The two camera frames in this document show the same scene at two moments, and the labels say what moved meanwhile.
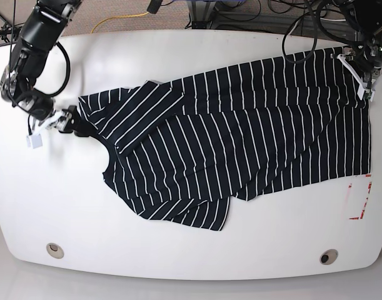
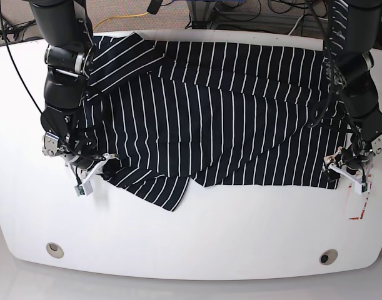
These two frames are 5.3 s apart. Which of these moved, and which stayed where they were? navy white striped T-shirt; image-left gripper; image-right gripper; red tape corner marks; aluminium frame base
Moved: image-left gripper; image-right gripper; navy white striped T-shirt
Stayed: red tape corner marks; aluminium frame base
